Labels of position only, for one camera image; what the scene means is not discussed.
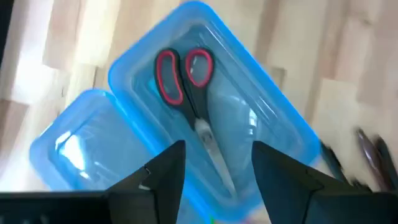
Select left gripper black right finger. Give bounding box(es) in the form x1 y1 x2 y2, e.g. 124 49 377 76
251 140 326 224

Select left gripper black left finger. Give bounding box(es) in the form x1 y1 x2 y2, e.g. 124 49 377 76
107 139 187 224

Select black pen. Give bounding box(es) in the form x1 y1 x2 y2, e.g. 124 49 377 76
319 139 351 186
355 126 393 191
373 136 398 190

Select blue plastic supply box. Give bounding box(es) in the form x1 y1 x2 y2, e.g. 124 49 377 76
29 0 321 224

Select colourful pens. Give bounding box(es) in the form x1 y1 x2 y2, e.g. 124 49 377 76
154 46 237 197

